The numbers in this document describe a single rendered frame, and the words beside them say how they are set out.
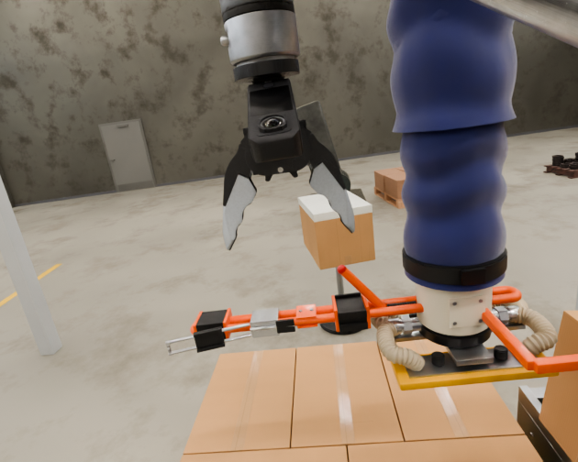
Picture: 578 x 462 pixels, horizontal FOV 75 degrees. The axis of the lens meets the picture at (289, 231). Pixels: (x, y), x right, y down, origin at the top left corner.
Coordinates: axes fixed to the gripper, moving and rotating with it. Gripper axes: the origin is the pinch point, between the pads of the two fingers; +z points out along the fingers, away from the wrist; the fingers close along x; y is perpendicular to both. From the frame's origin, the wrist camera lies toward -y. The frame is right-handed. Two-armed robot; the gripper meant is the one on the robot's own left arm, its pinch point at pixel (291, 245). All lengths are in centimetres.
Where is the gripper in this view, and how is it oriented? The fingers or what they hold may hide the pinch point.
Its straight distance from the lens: 44.5
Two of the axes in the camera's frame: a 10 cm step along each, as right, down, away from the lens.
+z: 1.4, 9.5, 2.9
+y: -0.3, -2.9, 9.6
